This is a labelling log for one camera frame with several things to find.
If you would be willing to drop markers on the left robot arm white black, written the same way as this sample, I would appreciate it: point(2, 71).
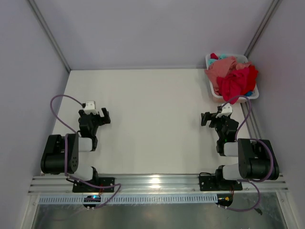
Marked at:
point(61, 153)

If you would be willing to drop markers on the left controller board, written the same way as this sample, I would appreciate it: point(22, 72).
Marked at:
point(91, 201)

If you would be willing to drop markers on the controller board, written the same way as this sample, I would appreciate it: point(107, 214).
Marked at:
point(91, 201)
point(224, 200)

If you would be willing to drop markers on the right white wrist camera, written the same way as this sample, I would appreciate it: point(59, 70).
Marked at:
point(224, 110)

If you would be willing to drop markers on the aluminium front rail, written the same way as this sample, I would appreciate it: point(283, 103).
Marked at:
point(135, 184)

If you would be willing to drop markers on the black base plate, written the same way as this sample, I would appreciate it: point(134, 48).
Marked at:
point(80, 187)
point(212, 182)

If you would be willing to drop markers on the salmon pink t shirt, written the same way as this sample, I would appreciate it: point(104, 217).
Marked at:
point(222, 67)

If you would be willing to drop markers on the right corner aluminium post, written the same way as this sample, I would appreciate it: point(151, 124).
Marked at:
point(273, 7)

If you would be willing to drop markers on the corner aluminium post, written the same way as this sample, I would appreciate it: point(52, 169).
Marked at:
point(273, 7)
point(42, 22)

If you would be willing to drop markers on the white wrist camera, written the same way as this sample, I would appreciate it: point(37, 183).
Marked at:
point(224, 110)
point(89, 107)

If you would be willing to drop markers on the aluminium side rail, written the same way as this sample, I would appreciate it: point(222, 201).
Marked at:
point(251, 122)

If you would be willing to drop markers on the right controller board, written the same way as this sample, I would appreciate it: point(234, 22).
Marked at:
point(224, 200)

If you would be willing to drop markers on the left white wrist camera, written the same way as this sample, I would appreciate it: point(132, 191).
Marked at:
point(89, 107)

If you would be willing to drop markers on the crimson red t shirt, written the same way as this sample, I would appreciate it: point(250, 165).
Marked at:
point(237, 82)

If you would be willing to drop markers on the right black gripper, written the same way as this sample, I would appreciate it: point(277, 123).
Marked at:
point(207, 116)

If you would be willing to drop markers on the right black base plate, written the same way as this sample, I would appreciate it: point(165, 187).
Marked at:
point(212, 182)

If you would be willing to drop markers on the grey slotted cable duct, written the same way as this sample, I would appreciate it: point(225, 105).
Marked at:
point(131, 199)

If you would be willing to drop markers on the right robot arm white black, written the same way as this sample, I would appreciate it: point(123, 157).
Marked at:
point(256, 159)

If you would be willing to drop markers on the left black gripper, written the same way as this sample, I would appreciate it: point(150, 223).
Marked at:
point(103, 120)

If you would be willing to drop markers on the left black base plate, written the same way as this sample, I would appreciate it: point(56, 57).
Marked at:
point(80, 187)

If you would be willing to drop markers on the left corner aluminium post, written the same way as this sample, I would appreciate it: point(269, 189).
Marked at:
point(42, 22)

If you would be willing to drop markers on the bright red t shirt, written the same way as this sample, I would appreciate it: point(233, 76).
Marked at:
point(214, 56)

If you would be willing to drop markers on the white plastic laundry basket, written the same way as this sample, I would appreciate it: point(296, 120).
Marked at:
point(240, 59)

